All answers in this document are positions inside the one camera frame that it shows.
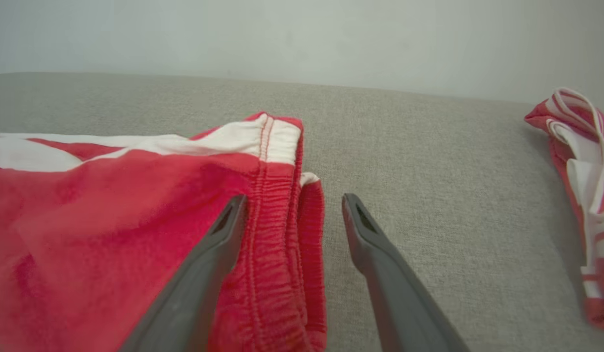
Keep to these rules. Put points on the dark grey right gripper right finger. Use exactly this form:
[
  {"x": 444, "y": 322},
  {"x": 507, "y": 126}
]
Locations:
[{"x": 399, "y": 303}]

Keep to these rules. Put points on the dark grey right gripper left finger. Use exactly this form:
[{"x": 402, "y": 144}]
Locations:
[{"x": 194, "y": 293}]

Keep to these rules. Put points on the red shorts with white stripe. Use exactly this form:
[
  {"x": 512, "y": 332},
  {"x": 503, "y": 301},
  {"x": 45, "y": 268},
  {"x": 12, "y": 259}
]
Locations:
[{"x": 86, "y": 220}]

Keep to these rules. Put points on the red basketball jersey white sleeves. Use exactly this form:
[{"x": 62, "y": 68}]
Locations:
[{"x": 583, "y": 176}]

